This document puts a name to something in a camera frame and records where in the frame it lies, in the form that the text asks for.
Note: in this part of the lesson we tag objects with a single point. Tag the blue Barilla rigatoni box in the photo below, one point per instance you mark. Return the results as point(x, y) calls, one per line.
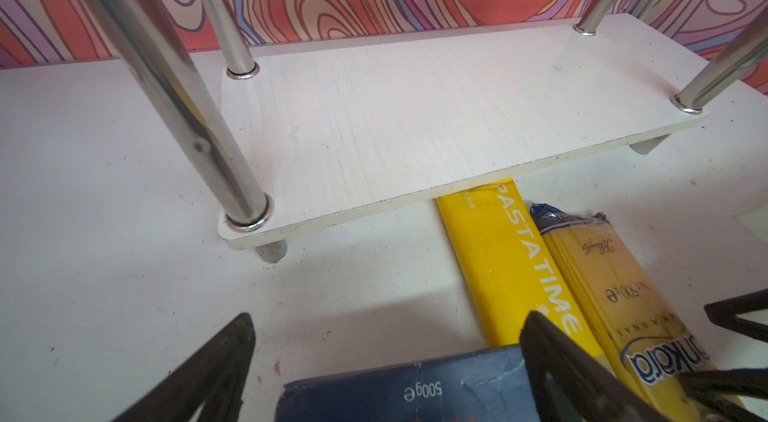
point(487, 385)

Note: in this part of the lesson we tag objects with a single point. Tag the yellow Pastatime spaghetti bag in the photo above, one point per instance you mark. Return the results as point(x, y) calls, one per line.
point(507, 267)

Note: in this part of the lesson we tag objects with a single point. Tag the dark blue spaghetti bag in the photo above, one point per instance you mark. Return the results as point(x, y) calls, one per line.
point(646, 343)

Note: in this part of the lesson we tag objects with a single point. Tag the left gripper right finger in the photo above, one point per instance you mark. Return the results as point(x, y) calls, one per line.
point(569, 385)

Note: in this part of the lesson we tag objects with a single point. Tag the white two-tier shelf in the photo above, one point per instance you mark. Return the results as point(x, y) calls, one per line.
point(342, 131)

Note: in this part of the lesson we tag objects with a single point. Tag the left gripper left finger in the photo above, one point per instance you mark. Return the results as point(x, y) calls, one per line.
point(209, 385)

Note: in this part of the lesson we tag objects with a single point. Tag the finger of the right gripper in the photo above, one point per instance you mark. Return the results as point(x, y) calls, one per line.
point(728, 314)
point(712, 388)

